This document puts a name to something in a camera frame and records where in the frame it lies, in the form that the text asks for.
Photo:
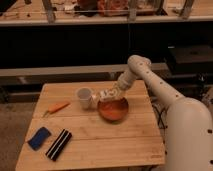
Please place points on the clear plastic bottle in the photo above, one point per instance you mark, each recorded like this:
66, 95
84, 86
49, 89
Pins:
106, 95

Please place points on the translucent plastic cup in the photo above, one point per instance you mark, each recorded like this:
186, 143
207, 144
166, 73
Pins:
84, 96

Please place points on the black box on right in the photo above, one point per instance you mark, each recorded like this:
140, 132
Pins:
190, 59

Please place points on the black white striped block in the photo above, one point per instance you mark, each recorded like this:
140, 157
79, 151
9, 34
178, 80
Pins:
58, 145

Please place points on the long metal shelf rail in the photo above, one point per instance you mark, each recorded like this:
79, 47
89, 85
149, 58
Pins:
61, 70

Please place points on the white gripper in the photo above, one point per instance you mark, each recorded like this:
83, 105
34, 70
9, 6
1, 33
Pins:
125, 81

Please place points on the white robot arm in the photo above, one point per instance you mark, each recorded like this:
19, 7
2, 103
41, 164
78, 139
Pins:
189, 133

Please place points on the wooden table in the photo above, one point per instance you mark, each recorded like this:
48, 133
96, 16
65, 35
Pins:
95, 143

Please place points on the orange ceramic bowl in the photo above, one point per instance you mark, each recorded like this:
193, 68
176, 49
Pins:
113, 110

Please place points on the blue sponge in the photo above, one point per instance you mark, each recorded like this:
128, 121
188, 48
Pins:
36, 141

